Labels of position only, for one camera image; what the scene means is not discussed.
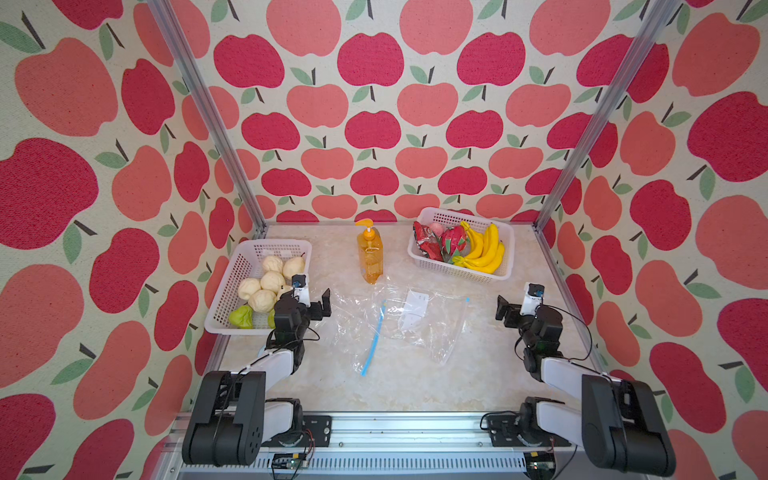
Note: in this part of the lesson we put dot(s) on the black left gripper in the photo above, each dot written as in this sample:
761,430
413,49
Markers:
316,307

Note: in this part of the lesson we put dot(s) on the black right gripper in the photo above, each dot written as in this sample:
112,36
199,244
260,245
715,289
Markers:
514,313

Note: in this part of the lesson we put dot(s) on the cream pear zip bag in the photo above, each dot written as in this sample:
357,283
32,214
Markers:
284,289
273,281
262,301

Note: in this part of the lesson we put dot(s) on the green toy pear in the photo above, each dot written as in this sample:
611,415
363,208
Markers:
271,318
242,317

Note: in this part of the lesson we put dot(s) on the cream toy pear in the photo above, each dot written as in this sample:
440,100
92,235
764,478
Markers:
294,266

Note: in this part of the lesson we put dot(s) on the clear white zip-top bag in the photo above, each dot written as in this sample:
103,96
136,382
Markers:
426,319

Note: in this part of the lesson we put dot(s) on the clear blue zip-top bag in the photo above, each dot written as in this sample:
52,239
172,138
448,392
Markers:
358,317

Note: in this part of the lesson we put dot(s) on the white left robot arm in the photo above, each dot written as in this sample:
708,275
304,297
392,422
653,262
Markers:
233,415

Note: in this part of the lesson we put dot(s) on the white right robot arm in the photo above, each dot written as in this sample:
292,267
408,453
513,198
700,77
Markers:
617,423

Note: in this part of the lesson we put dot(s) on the red snack bag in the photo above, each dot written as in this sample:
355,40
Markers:
427,241

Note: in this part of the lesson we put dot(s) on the lower yellow toy banana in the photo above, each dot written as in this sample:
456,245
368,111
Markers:
471,261

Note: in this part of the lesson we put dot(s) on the yellow toy banana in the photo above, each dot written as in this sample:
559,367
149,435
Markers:
490,244
471,261

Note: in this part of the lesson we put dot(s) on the upper yellow toy banana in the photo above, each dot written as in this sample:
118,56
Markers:
490,244

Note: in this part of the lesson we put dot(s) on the white empty plastic basket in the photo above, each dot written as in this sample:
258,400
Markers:
246,263

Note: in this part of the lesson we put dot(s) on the orange soap pump bottle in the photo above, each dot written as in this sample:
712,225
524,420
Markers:
371,251

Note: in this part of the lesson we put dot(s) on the pink toy dragon fruit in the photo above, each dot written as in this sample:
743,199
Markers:
454,243

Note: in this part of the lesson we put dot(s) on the white plastic fruit basket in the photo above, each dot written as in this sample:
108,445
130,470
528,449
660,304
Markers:
439,220

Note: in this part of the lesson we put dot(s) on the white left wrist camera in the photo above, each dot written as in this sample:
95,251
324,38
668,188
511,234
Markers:
300,287

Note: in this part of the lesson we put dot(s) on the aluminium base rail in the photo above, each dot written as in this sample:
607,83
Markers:
395,445

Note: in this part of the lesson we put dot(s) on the aluminium left corner post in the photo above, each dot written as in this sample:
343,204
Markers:
173,34

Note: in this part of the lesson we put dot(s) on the aluminium corner post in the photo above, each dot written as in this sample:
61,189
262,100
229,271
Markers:
173,34
650,29

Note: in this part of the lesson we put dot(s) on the aluminium right corner post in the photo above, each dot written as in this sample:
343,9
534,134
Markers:
650,29

